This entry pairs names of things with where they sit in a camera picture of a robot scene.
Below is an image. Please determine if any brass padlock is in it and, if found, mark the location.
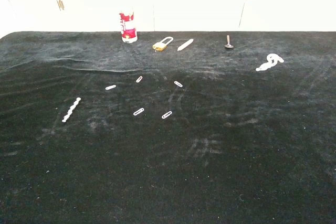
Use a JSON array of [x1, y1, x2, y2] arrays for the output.
[[152, 36, 174, 52]]

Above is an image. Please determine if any white pen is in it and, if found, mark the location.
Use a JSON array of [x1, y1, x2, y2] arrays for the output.
[[177, 38, 194, 52]]

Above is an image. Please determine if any black velvet table cloth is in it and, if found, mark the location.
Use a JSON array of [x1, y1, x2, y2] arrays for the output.
[[0, 30, 336, 224]]

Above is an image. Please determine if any red labelled drink bottle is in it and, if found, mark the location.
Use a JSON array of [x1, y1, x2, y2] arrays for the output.
[[119, 11, 138, 44]]

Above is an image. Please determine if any small black spoon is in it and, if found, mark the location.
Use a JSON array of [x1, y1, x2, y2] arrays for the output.
[[224, 35, 235, 49]]

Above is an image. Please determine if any woven folding screen panel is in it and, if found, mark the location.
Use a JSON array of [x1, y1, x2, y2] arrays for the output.
[[153, 0, 249, 33], [238, 0, 336, 33]]

